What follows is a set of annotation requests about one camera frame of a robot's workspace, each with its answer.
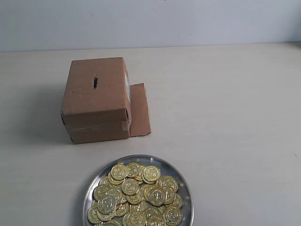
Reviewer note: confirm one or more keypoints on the gold coin lower right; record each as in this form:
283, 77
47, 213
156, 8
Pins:
173, 216

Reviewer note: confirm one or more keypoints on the gold coin left front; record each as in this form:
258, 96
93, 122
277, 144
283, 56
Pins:
106, 204

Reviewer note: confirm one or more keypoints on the gold coin top left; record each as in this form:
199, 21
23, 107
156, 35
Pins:
119, 172

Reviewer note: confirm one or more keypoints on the gold coin right centre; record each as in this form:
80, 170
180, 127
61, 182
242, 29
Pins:
157, 196

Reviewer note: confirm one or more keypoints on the gold coin top right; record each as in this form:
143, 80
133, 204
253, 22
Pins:
151, 174

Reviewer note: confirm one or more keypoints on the round steel plate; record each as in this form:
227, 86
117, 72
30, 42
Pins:
166, 169

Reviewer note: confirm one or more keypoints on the brown cardboard slotted box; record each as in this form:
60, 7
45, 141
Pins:
99, 103

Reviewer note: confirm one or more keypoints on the gold coin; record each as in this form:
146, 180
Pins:
106, 204
151, 174
130, 186
157, 196
119, 172
173, 216
133, 169

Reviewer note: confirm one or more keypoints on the gold coin top middle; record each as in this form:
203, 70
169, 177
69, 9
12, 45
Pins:
133, 169

